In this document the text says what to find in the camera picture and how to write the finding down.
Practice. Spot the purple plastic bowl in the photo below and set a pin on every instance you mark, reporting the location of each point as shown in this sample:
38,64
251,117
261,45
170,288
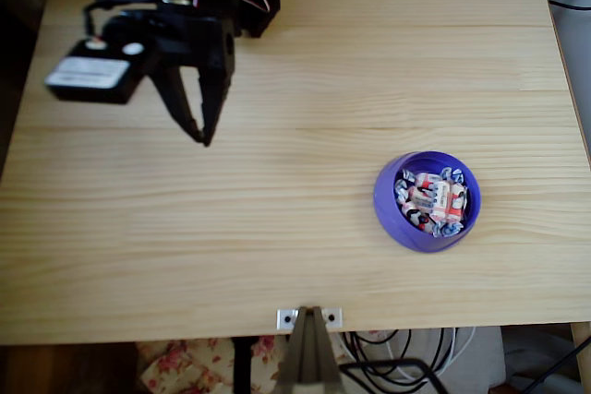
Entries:
392,223

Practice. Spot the black metal pole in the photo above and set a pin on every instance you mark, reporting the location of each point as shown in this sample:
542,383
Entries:
241,366

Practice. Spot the black camera box white label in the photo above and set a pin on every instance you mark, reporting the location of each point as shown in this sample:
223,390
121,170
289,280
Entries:
92,80

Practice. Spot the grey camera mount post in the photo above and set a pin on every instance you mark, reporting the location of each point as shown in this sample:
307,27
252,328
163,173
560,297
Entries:
309,352

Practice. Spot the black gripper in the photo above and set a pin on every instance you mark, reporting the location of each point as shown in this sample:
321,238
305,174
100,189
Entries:
209,47

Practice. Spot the silver metal bracket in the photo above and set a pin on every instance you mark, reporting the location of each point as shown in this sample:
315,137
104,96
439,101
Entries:
284,318

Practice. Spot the floral patterned cloth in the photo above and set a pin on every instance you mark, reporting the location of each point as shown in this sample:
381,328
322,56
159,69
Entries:
184,366

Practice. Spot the wooden table leg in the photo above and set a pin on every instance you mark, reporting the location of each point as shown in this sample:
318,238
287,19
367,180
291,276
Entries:
582,357

